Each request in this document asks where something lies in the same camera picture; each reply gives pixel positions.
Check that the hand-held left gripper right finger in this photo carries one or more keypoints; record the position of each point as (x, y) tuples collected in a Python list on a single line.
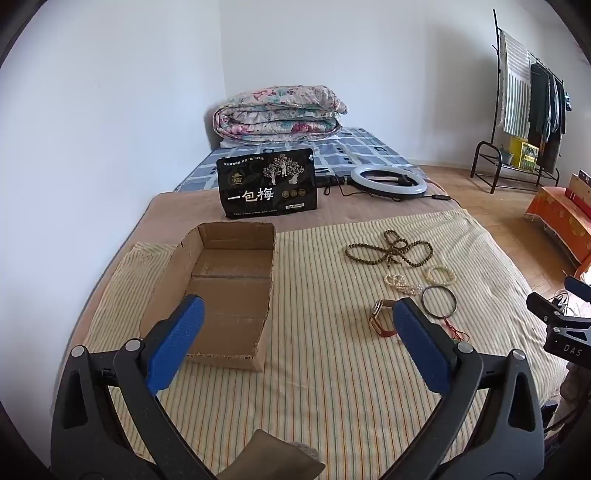
[(420, 346)]

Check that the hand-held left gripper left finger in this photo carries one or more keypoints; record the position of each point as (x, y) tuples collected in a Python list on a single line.
[(178, 341)]

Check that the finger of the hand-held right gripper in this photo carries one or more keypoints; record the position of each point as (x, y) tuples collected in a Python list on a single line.
[(578, 285), (540, 307)]

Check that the thin dark bangle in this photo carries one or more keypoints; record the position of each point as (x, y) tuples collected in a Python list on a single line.
[(423, 302)]

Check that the orange cloth covered bench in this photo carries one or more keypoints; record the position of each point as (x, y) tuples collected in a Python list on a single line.
[(558, 212)]

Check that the tan cardboard box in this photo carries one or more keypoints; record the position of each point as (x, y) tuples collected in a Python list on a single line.
[(579, 194)]

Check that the striped yellow cloth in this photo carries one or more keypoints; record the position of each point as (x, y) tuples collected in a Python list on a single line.
[(323, 323)]

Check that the brown blanket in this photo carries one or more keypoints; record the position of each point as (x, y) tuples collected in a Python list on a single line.
[(184, 207)]

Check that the yellow green box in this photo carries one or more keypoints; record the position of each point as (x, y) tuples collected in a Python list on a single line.
[(526, 154)]

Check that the olive cloth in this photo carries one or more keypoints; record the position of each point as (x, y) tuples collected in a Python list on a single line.
[(263, 457)]

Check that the black snack bag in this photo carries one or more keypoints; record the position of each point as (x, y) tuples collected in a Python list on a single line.
[(258, 184)]

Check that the dark green hanging garment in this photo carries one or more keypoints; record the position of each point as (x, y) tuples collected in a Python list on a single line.
[(539, 101)]

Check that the striped hanging towel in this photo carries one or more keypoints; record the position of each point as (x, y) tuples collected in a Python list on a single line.
[(515, 92)]

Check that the blue patterned bed sheet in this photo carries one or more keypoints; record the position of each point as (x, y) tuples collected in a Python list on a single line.
[(351, 147)]

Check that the folded floral quilt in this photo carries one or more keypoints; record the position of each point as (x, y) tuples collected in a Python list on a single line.
[(277, 113)]

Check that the black metal clothes rack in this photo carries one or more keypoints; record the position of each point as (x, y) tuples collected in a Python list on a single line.
[(497, 46)]

